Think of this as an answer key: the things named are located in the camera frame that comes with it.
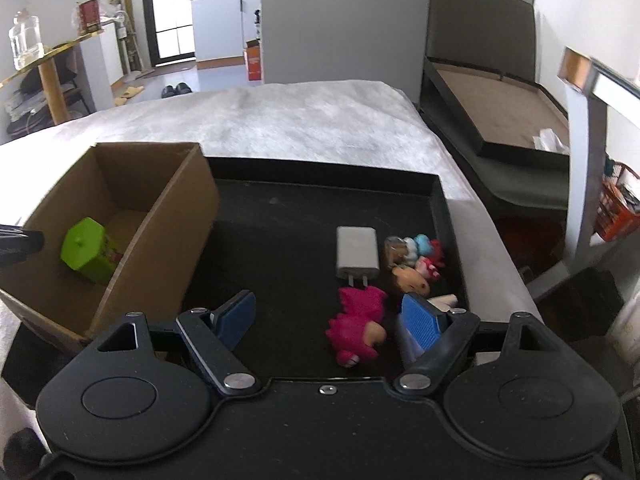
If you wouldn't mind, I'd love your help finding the clear glass jar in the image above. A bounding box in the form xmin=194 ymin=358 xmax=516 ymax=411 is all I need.
xmin=8 ymin=9 xmax=45 ymax=71

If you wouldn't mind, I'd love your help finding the gold-rimmed round table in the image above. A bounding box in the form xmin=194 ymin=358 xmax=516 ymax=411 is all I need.
xmin=0 ymin=29 xmax=104 ymax=127

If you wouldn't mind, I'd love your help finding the brown round toy figure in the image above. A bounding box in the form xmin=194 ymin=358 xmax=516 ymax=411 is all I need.
xmin=391 ymin=265 xmax=431 ymax=299

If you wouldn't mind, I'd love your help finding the orange cardboard carton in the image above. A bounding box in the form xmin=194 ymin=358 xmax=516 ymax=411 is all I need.
xmin=243 ymin=39 xmax=264 ymax=82

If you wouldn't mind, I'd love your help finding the black-framed brown board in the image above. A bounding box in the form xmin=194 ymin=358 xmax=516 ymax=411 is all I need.
xmin=417 ymin=54 xmax=571 ymax=164

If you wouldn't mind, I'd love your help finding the blue white toy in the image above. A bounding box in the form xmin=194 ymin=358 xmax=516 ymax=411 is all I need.
xmin=383 ymin=233 xmax=446 ymax=281

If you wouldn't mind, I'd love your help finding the white fluffy blanket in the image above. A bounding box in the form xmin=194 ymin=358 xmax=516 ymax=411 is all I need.
xmin=0 ymin=79 xmax=543 ymax=480

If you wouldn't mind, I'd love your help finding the green hexagonal container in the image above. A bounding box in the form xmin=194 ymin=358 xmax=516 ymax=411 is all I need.
xmin=60 ymin=217 xmax=124 ymax=286

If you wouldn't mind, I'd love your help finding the brown cardboard box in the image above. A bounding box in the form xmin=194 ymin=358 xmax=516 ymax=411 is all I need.
xmin=0 ymin=142 xmax=221 ymax=356

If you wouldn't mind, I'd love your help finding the beige floor slipper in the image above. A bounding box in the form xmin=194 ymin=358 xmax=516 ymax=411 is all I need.
xmin=113 ymin=85 xmax=146 ymax=107

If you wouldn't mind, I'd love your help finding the black-framed glass door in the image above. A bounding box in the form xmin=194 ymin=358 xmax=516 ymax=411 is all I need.
xmin=139 ymin=0 xmax=197 ymax=67

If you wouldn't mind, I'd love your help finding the orange storage basket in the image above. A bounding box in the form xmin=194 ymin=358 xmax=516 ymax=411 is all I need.
xmin=594 ymin=161 xmax=640 ymax=244

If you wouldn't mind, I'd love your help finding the clutter under round table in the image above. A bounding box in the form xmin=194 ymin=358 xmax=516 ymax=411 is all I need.
xmin=0 ymin=87 xmax=57 ymax=142

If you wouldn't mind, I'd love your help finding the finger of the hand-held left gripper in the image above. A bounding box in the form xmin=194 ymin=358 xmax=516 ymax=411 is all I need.
xmin=0 ymin=224 xmax=46 ymax=267

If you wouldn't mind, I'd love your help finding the white crumpled tissue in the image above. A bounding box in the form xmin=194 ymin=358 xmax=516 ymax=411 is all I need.
xmin=532 ymin=128 xmax=571 ymax=154

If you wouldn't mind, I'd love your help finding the pink dinosaur toy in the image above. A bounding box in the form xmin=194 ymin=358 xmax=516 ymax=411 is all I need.
xmin=325 ymin=285 xmax=390 ymax=369

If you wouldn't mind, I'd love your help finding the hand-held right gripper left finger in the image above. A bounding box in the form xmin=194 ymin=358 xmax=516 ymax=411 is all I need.
xmin=91 ymin=290 xmax=266 ymax=397

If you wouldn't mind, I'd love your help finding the white side table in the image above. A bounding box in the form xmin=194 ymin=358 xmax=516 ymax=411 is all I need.
xmin=556 ymin=45 xmax=640 ymax=262

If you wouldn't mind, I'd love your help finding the red box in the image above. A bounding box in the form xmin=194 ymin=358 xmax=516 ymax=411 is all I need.
xmin=75 ymin=0 xmax=101 ymax=37

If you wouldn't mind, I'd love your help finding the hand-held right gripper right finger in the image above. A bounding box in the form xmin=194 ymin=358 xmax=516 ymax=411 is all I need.
xmin=394 ymin=293 xmax=557 ymax=397

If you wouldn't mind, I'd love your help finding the white kitchen cabinet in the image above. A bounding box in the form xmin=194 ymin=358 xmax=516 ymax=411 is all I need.
xmin=188 ymin=0 xmax=261 ymax=64

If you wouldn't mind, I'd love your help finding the white wall charger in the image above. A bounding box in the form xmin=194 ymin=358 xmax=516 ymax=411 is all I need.
xmin=333 ymin=226 xmax=380 ymax=289

